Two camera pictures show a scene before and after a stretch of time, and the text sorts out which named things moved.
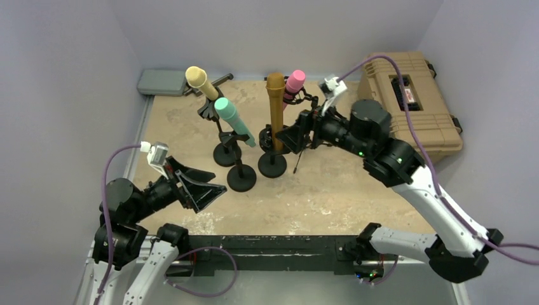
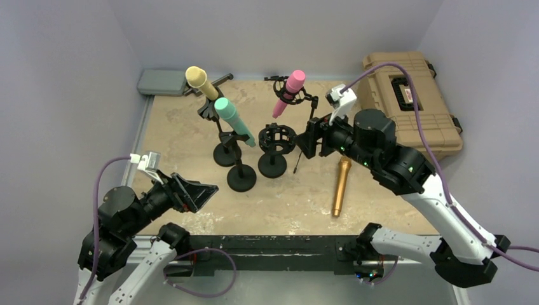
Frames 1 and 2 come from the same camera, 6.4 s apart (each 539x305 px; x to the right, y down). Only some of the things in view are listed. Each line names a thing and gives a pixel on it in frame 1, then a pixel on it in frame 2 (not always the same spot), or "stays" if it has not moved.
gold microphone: (275, 86) -> (346, 162)
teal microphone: (225, 110) stays
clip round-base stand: (224, 155) stays
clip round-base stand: (241, 178) stays
